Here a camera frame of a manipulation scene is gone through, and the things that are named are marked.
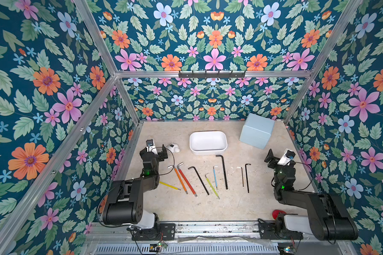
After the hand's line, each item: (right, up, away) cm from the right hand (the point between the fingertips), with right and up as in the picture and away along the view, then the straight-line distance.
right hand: (279, 152), depth 86 cm
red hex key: (-52, -17, +5) cm, 55 cm away
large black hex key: (-29, -11, +9) cm, 33 cm away
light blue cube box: (-9, +12, +8) cm, 17 cm away
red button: (-5, -30, -6) cm, 31 cm away
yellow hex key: (-61, -19, +3) cm, 64 cm away
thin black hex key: (-16, -15, +6) cm, 23 cm away
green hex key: (-37, -19, +3) cm, 42 cm away
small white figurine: (-61, +1, +16) cm, 63 cm away
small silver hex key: (-19, -14, +7) cm, 25 cm away
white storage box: (-39, +4, +21) cm, 44 cm away
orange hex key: (-61, -10, +10) cm, 63 cm away
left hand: (-69, +3, +5) cm, 70 cm away
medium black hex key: (-48, -10, +10) cm, 50 cm away
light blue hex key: (-35, -14, +7) cm, 38 cm away
